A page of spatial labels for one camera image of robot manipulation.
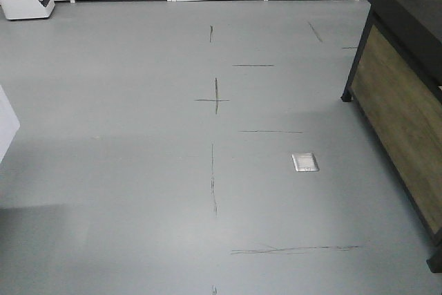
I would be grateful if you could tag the metal floor socket plate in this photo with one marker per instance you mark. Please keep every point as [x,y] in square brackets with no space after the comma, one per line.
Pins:
[305,162]

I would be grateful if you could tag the black wooden produce display stand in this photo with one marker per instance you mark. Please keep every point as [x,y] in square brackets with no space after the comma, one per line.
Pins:
[395,79]

